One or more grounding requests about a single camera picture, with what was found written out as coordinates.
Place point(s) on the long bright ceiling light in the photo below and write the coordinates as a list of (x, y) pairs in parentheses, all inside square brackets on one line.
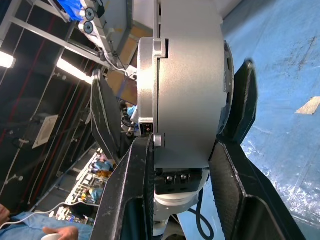
[(73, 71)]

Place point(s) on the bystander blue shirt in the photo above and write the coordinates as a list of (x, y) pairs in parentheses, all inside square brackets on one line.
[(27, 231)]

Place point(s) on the short bright ceiling light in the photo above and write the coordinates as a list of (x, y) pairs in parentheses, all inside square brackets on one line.
[(6, 59)]

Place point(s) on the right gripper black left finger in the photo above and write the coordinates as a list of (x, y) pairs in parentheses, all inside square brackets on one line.
[(125, 180)]

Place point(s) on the white ceiling air conditioner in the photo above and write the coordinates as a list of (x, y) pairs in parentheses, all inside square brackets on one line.
[(45, 131)]

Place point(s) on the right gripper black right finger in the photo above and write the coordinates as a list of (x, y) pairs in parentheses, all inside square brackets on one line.
[(230, 180)]

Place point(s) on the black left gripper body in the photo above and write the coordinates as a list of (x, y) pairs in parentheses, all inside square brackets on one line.
[(175, 185)]

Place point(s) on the bystander bare hand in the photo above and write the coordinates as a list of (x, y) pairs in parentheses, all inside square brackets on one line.
[(66, 232), (3, 215)]

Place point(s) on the white cup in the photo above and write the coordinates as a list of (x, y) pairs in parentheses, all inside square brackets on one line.
[(53, 237)]

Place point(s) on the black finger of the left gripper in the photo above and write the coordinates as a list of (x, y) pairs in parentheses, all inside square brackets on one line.
[(103, 120), (246, 100)]

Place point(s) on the brown cardboard box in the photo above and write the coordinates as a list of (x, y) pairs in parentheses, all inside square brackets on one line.
[(128, 50)]

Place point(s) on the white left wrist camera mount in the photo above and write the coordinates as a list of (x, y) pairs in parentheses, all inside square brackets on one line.
[(172, 200)]

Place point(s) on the aluminium ceiling frame beam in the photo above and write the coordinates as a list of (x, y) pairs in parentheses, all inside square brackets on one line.
[(37, 31)]

